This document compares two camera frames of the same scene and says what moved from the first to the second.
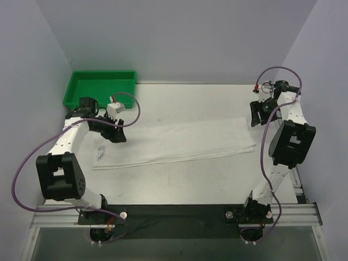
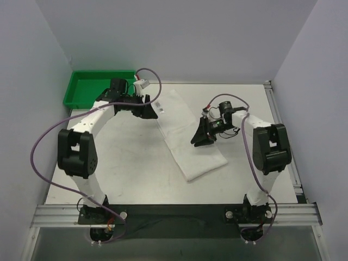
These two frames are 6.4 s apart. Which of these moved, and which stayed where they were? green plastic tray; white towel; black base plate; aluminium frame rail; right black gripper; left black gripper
Moved: white towel; left black gripper; right black gripper
Stayed: black base plate; green plastic tray; aluminium frame rail
